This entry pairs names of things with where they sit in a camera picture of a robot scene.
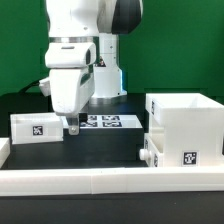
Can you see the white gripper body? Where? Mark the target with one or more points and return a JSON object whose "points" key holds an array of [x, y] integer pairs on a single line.
{"points": [[70, 90]]}

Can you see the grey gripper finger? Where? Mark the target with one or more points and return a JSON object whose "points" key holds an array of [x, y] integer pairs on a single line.
{"points": [[83, 117], [73, 125]]}

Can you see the white drawer tray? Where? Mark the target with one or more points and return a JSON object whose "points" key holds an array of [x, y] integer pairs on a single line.
{"points": [[36, 128], [152, 152]]}

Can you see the white front drawer tray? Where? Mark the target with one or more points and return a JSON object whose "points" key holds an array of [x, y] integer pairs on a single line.
{"points": [[152, 152]]}

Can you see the white drawer cabinet box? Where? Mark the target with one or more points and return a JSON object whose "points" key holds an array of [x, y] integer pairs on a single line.
{"points": [[192, 126]]}

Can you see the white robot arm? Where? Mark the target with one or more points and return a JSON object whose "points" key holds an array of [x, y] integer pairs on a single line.
{"points": [[82, 55]]}

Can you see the white fiducial marker sheet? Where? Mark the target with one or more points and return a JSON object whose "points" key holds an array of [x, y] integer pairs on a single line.
{"points": [[111, 121]]}

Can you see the white left barrier rail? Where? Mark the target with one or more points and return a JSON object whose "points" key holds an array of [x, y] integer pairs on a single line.
{"points": [[4, 150]]}

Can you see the white barrier rail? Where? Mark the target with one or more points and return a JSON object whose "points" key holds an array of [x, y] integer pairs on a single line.
{"points": [[112, 180], [4, 150]]}

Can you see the white front barrier rail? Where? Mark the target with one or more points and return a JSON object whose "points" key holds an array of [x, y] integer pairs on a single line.
{"points": [[112, 180]]}

